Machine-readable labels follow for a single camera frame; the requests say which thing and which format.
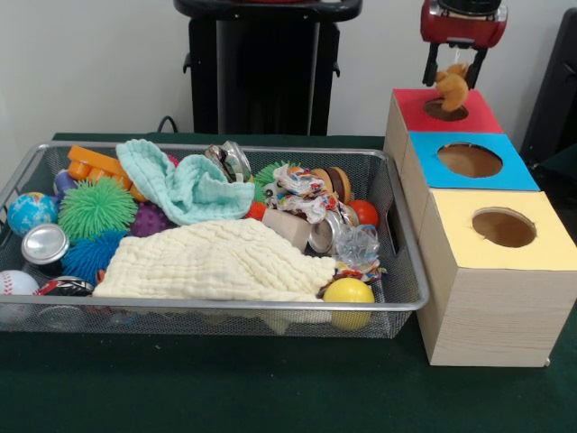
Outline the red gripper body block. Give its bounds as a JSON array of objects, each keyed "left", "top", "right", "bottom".
[{"left": 419, "top": 0, "right": 508, "bottom": 50}]

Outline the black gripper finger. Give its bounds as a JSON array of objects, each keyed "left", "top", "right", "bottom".
[
  {"left": 466, "top": 46, "right": 490, "bottom": 90},
  {"left": 421, "top": 41, "right": 442, "bottom": 88}
]

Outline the orange teddy bear toy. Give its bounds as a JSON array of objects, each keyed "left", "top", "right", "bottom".
[{"left": 434, "top": 62, "right": 471, "bottom": 112}]

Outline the mint green cloth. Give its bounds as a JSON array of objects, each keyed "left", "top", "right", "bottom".
[{"left": 115, "top": 138, "right": 256, "bottom": 226}]

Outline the wooden three-hole sorting box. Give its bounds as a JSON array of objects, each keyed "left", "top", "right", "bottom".
[{"left": 383, "top": 88, "right": 577, "bottom": 369}]

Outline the shallow clear mesh bin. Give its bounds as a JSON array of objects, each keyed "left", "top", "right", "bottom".
[{"left": 0, "top": 140, "right": 430, "bottom": 340}]

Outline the black stand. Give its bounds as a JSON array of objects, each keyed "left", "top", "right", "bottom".
[{"left": 520, "top": 7, "right": 577, "bottom": 181}]

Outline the dark green tablecloth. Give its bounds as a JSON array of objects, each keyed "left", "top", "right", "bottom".
[
  {"left": 540, "top": 143, "right": 577, "bottom": 181},
  {"left": 0, "top": 132, "right": 577, "bottom": 433}
]

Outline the brown striped burger toy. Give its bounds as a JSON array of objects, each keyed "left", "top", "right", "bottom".
[{"left": 311, "top": 166, "right": 352, "bottom": 202}]

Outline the red-orange ball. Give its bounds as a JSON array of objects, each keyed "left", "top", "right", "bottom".
[{"left": 346, "top": 198, "right": 380, "bottom": 227}]

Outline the yellow ball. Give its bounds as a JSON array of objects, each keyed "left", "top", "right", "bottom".
[{"left": 322, "top": 277, "right": 376, "bottom": 330}]

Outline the cream muslin cloth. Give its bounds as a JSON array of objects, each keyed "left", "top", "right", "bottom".
[{"left": 92, "top": 219, "right": 337, "bottom": 302}]

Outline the orange plastic toy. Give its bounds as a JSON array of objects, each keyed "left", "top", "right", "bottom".
[{"left": 67, "top": 144, "right": 148, "bottom": 203}]

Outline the large green spiky ball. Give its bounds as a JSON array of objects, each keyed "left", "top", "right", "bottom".
[{"left": 57, "top": 176, "right": 139, "bottom": 243}]

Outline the blue spiky ball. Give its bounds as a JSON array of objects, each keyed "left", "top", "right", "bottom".
[{"left": 61, "top": 229, "right": 128, "bottom": 288}]

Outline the blue globe ball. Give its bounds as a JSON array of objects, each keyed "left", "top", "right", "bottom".
[{"left": 6, "top": 191, "right": 60, "bottom": 238}]

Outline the white baseball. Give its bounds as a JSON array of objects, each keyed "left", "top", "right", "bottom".
[{"left": 0, "top": 269, "right": 41, "bottom": 297}]

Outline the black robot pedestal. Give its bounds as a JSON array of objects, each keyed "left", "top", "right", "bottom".
[{"left": 173, "top": 0, "right": 364, "bottom": 136}]

